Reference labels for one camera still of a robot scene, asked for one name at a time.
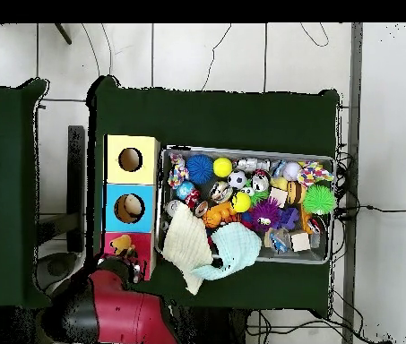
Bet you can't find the orange toy croissant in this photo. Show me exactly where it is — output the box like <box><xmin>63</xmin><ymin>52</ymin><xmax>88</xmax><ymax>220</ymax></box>
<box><xmin>108</xmin><ymin>235</ymin><xmax>134</xmax><ymax>258</ymax></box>

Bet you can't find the cream yellow waffle cloth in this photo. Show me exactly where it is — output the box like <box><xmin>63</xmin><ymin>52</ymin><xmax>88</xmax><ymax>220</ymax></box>
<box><xmin>161</xmin><ymin>202</ymin><xmax>214</xmax><ymax>297</ymax></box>

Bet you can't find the mint green waffle cloth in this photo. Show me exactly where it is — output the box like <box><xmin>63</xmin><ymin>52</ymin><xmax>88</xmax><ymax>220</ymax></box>
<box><xmin>191</xmin><ymin>221</ymin><xmax>263</xmax><ymax>282</ymax></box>

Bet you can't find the wooden box with three holes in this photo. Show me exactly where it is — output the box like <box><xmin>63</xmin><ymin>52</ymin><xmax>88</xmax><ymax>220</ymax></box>
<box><xmin>100</xmin><ymin>133</ymin><xmax>162</xmax><ymax>282</ymax></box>

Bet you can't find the clear mesh bin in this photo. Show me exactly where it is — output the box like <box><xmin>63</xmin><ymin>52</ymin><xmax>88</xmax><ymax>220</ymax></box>
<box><xmin>155</xmin><ymin>146</ymin><xmax>336</xmax><ymax>265</ymax></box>

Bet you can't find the green covered side table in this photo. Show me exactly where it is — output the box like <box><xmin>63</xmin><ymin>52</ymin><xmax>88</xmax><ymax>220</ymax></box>
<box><xmin>0</xmin><ymin>77</ymin><xmax>51</xmax><ymax>311</ymax></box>

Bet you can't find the blue spiky rubber ball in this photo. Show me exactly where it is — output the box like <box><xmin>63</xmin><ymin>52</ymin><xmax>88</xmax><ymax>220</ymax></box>
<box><xmin>186</xmin><ymin>153</ymin><xmax>216</xmax><ymax>185</ymax></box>

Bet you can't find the dark green tablecloth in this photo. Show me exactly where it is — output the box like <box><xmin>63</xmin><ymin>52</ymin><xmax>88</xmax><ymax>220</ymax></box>
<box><xmin>85</xmin><ymin>74</ymin><xmax>341</xmax><ymax>313</ymax></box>

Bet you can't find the orange plastic toy block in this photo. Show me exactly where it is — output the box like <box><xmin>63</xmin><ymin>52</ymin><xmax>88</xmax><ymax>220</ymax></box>
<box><xmin>202</xmin><ymin>202</ymin><xmax>236</xmax><ymax>229</ymax></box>

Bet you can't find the small soccer ball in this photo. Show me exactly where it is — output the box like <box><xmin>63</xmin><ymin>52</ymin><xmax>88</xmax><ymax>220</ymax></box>
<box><xmin>228</xmin><ymin>169</ymin><xmax>250</xmax><ymax>191</ymax></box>

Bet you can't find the yellow smiley ball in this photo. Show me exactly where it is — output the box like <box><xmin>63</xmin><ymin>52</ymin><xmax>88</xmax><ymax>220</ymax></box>
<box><xmin>231</xmin><ymin>192</ymin><xmax>253</xmax><ymax>214</ymax></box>

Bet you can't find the purple spiky monster toy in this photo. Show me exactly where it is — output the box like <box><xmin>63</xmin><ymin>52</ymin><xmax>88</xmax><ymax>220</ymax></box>
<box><xmin>247</xmin><ymin>197</ymin><xmax>285</xmax><ymax>233</ymax></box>

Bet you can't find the green spiky rubber ball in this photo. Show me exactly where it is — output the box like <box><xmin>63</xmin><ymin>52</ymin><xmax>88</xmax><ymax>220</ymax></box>
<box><xmin>303</xmin><ymin>185</ymin><xmax>338</xmax><ymax>216</ymax></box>

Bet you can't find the colourful rope knot toy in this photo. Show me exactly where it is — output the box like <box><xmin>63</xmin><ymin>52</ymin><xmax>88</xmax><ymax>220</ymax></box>
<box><xmin>168</xmin><ymin>152</ymin><xmax>191</xmax><ymax>191</ymax></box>

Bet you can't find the black cable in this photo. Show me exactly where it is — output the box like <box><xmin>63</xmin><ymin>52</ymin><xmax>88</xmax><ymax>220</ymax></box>
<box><xmin>331</xmin><ymin>202</ymin><xmax>406</xmax><ymax>218</ymax></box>

